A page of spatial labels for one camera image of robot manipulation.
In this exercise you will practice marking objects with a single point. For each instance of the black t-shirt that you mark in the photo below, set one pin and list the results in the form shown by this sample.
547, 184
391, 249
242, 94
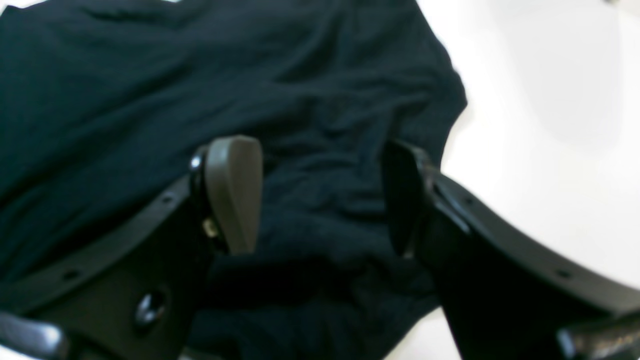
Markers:
104, 102

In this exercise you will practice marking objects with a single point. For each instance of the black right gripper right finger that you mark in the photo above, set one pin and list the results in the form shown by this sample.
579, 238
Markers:
505, 296

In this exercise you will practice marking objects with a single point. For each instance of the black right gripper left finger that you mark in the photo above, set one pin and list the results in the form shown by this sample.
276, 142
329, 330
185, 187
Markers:
132, 293

